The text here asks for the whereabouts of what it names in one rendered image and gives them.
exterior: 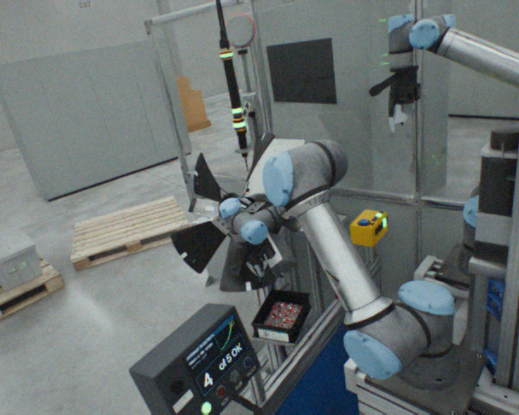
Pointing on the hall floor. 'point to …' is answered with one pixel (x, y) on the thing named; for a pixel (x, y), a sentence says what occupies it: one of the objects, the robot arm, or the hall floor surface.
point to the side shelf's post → (316, 281)
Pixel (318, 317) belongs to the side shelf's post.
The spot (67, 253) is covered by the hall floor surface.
